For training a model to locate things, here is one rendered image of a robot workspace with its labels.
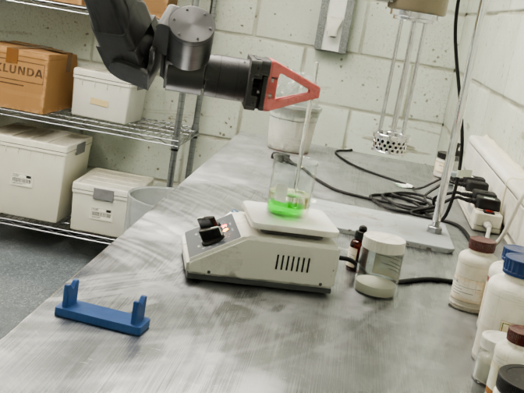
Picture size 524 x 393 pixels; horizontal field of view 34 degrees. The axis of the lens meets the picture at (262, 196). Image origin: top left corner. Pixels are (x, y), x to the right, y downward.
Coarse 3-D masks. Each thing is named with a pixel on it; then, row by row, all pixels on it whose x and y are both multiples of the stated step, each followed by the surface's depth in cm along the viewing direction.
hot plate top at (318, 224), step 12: (252, 204) 119; (264, 204) 120; (252, 216) 113; (264, 216) 114; (312, 216) 118; (324, 216) 120; (264, 228) 110; (276, 228) 110; (288, 228) 111; (300, 228) 111; (312, 228) 111; (324, 228) 113; (336, 228) 114
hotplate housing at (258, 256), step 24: (240, 216) 119; (240, 240) 110; (264, 240) 111; (288, 240) 111; (312, 240) 113; (192, 264) 110; (216, 264) 110; (240, 264) 110; (264, 264) 111; (288, 264) 111; (312, 264) 112; (336, 264) 113; (288, 288) 112; (312, 288) 113
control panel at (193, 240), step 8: (232, 216) 120; (224, 224) 118; (232, 224) 116; (192, 232) 120; (224, 232) 114; (232, 232) 113; (192, 240) 116; (200, 240) 115; (224, 240) 111; (192, 248) 113; (200, 248) 112; (208, 248) 111; (192, 256) 110
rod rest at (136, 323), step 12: (72, 288) 92; (72, 300) 93; (144, 300) 92; (60, 312) 92; (72, 312) 91; (84, 312) 92; (96, 312) 92; (108, 312) 93; (120, 312) 93; (132, 312) 90; (144, 312) 93; (96, 324) 91; (108, 324) 91; (120, 324) 90; (132, 324) 91; (144, 324) 91
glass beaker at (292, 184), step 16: (288, 160) 118; (304, 160) 117; (272, 176) 114; (288, 176) 112; (304, 176) 112; (272, 192) 114; (288, 192) 113; (304, 192) 113; (272, 208) 114; (288, 208) 113; (304, 208) 114
